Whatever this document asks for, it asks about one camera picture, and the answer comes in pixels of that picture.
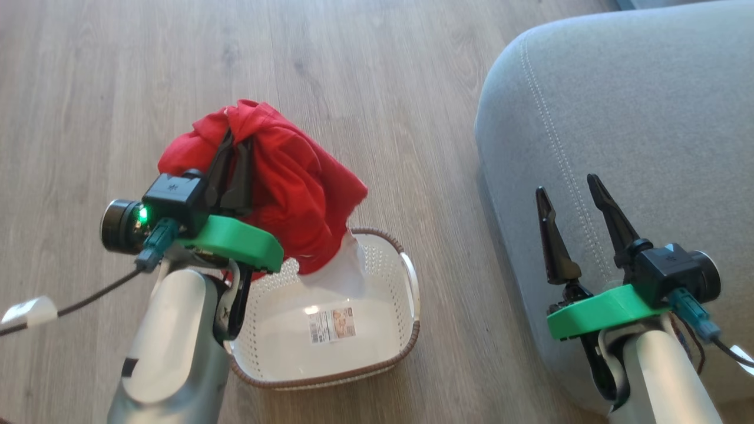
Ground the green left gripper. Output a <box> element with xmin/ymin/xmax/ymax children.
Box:
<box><xmin>176</xmin><ymin>125</ymin><xmax>285</xmax><ymax>275</ymax></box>

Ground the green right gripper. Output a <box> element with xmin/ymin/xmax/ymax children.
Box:
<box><xmin>534</xmin><ymin>173</ymin><xmax>673</xmax><ymax>342</ymax></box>

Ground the red garment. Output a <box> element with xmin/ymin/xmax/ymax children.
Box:
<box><xmin>157</xmin><ymin>98</ymin><xmax>369</xmax><ymax>276</ymax></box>

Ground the white garment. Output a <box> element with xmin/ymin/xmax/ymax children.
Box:
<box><xmin>297</xmin><ymin>228</ymin><xmax>370</xmax><ymax>296</ymax></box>

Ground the white perforated laundry basket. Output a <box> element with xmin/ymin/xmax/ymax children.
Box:
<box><xmin>226</xmin><ymin>227</ymin><xmax>422</xmax><ymax>391</ymax></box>

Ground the grey fabric sofa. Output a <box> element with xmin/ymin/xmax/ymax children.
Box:
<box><xmin>474</xmin><ymin>0</ymin><xmax>754</xmax><ymax>414</ymax></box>

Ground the printed label sticker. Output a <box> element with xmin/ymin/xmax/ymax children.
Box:
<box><xmin>307</xmin><ymin>307</ymin><xmax>358</xmax><ymax>345</ymax></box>

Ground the black cable with teal plug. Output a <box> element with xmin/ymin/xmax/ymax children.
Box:
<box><xmin>667</xmin><ymin>287</ymin><xmax>754</xmax><ymax>367</ymax></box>
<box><xmin>0</xmin><ymin>217</ymin><xmax>180</xmax><ymax>338</ymax></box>

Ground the white cable tag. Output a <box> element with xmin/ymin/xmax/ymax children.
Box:
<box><xmin>729</xmin><ymin>344</ymin><xmax>754</xmax><ymax>376</ymax></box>
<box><xmin>0</xmin><ymin>296</ymin><xmax>59</xmax><ymax>329</ymax></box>

